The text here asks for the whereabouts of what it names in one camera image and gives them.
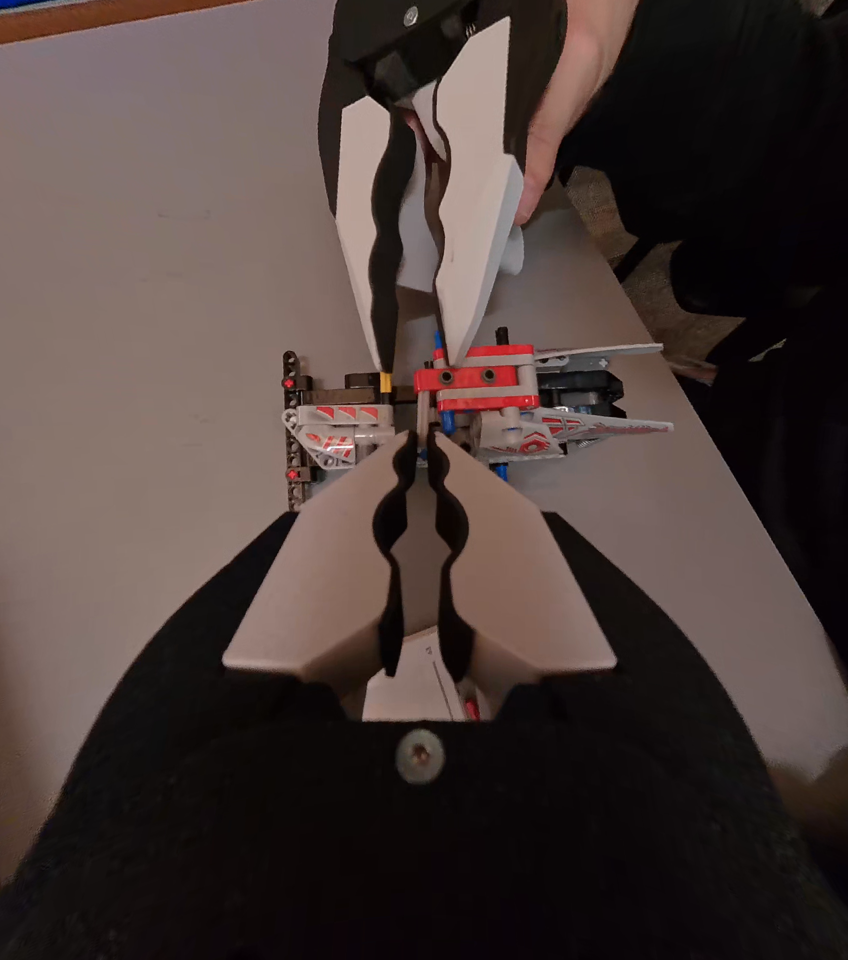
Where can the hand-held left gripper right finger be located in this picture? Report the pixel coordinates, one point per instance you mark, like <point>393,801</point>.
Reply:
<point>529,592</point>

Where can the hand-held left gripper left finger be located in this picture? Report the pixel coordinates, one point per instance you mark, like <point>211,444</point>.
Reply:
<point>319,592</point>

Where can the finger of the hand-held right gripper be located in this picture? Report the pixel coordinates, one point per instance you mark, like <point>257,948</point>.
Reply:
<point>360,217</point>
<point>480,187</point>

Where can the white instruction booklet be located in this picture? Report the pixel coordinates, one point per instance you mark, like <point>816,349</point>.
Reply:
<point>412,686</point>

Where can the grey red brick truck model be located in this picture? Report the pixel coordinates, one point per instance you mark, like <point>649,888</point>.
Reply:
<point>484,382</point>

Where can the person's right forearm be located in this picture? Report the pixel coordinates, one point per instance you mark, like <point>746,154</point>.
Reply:
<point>731,97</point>

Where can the grey desk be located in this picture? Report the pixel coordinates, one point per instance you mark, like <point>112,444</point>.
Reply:
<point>131,300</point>

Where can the person's right hand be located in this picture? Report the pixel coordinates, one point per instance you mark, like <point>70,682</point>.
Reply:
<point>581,67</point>

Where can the person's black clothing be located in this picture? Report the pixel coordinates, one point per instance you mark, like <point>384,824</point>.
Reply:
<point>806,450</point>

